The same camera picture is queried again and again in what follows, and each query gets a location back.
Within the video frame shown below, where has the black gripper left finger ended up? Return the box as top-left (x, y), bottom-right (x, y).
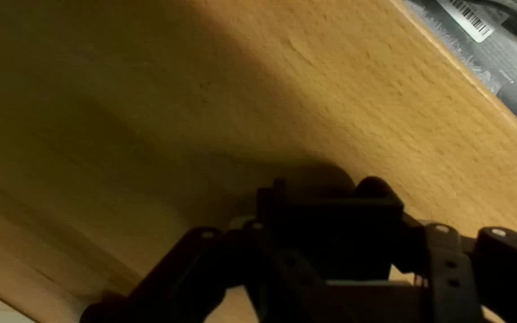
top-left (79, 220), bottom-right (327, 323)

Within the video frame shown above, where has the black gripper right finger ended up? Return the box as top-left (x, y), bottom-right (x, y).
top-left (390, 217), bottom-right (517, 323)

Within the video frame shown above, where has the grey metal drawer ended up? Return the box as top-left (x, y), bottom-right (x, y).
top-left (406, 0), bottom-right (517, 116)

